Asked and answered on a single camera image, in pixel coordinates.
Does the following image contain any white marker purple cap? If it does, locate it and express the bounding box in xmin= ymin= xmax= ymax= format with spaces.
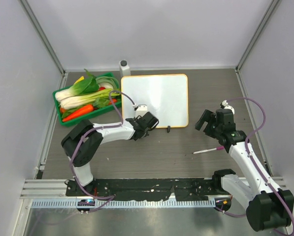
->
xmin=193 ymin=146 xmax=224 ymax=154

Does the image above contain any orange framed whiteboard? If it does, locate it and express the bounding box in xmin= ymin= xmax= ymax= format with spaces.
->
xmin=121 ymin=74 xmax=189 ymax=128

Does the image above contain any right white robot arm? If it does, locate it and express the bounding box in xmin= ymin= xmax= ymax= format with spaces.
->
xmin=195 ymin=109 xmax=294 ymax=232

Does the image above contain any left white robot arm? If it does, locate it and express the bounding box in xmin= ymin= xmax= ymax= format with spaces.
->
xmin=61 ymin=112 xmax=159 ymax=196

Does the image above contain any orange carrot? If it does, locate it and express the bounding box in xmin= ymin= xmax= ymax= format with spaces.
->
xmin=63 ymin=104 xmax=94 ymax=122

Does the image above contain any green onion bundle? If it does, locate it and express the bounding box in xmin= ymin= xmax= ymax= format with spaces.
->
xmin=96 ymin=76 xmax=119 ymax=89

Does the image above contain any white bottle grey cap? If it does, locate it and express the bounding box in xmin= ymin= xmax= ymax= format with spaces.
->
xmin=119 ymin=60 xmax=131 ymax=78

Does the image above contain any green plastic tray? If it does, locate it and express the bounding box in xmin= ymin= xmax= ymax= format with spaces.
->
xmin=53 ymin=71 xmax=122 ymax=127

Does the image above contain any bok choy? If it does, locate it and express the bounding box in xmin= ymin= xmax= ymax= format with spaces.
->
xmin=55 ymin=77 xmax=99 ymax=110

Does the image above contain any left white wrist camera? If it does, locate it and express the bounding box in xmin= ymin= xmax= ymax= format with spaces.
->
xmin=134 ymin=104 xmax=148 ymax=118

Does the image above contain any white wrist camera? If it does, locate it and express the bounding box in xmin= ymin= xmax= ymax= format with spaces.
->
xmin=220 ymin=100 xmax=235 ymax=114
xmin=134 ymin=104 xmax=148 ymax=118

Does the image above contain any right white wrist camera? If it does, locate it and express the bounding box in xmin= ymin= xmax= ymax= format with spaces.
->
xmin=220 ymin=100 xmax=235 ymax=114

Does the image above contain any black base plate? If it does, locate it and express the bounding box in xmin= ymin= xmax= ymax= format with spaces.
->
xmin=65 ymin=178 xmax=229 ymax=202

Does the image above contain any white slotted cable duct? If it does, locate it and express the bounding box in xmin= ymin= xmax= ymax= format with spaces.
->
xmin=31 ymin=198 xmax=215 ymax=209

